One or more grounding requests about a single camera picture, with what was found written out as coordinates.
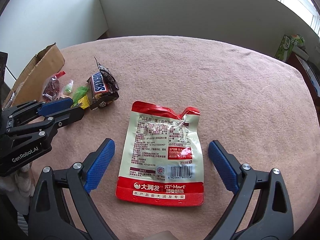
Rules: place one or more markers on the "dark plum clear wrapper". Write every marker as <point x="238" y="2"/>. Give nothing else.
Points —
<point x="52" y="87"/>

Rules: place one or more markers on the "cardboard box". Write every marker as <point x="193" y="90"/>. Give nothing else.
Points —
<point x="30" y="83"/>

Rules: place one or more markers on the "pink table cloth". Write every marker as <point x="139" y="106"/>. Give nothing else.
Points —
<point x="257" y="107"/>

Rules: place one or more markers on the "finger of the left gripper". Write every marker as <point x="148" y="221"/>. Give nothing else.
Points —
<point x="53" y="106"/>
<point x="52" y="124"/>

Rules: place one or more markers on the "green carton box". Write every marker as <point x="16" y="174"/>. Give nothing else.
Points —
<point x="289" y="44"/>

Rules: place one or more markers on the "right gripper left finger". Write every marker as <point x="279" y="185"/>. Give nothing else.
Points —
<point x="49" y="215"/>

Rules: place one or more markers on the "green candy wrapper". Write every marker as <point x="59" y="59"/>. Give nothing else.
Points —
<point x="79" y="93"/>

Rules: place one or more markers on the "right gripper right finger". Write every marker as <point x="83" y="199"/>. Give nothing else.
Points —
<point x="260" y="207"/>

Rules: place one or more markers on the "yellow candy wrapper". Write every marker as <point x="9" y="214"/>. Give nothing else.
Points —
<point x="83" y="102"/>

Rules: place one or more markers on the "Snickers bar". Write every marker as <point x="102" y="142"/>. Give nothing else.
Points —
<point x="101" y="93"/>

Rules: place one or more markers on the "red white snack pouch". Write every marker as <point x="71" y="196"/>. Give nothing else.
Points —
<point x="162" y="160"/>

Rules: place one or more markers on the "small green ball candy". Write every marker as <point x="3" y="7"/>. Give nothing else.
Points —
<point x="68" y="88"/>

